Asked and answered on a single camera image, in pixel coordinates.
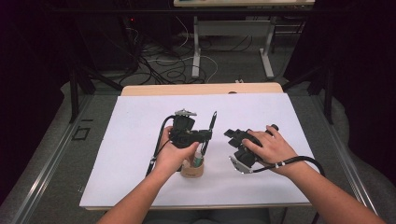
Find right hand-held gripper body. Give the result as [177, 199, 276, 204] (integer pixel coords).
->
[228, 123, 280, 175]

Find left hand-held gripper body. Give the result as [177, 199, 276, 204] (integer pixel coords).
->
[169, 108, 201, 149]

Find black pen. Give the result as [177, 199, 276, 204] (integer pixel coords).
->
[200, 110, 219, 158]

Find tan pen holder with bear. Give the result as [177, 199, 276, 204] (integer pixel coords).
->
[180, 157, 205, 179]

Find person's right hand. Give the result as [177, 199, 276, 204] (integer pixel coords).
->
[242, 125, 299, 177]

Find person's left hand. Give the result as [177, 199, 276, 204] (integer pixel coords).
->
[154, 125, 201, 180]

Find white table sheet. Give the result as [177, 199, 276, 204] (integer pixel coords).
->
[78, 92, 316, 208]

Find black metal stand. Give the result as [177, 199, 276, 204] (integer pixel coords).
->
[281, 63, 336, 125]
[68, 63, 124, 124]

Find black equipment box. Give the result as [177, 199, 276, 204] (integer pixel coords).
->
[76, 13, 139, 72]

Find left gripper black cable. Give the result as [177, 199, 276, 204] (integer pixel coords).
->
[145, 115, 177, 177]

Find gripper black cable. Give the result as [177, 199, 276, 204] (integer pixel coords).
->
[251, 155, 326, 178]
[145, 115, 177, 177]

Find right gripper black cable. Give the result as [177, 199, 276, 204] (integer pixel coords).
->
[251, 155, 326, 178]

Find white floor cable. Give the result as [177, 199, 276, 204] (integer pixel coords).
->
[146, 15, 219, 84]

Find tangle of black floor cables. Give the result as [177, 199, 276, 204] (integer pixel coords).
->
[124, 18, 253, 86]

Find white desk frame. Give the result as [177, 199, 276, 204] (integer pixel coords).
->
[173, 0, 316, 79]

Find metal floor rail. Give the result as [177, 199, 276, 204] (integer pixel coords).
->
[12, 92, 94, 224]
[311, 92, 385, 218]

